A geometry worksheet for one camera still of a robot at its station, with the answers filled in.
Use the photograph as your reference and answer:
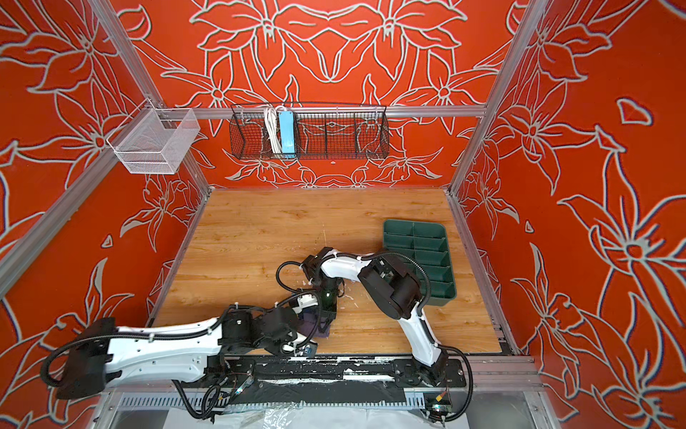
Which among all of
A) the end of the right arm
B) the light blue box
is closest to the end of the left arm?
the end of the right arm

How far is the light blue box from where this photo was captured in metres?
0.90

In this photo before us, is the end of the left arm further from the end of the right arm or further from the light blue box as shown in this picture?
the light blue box
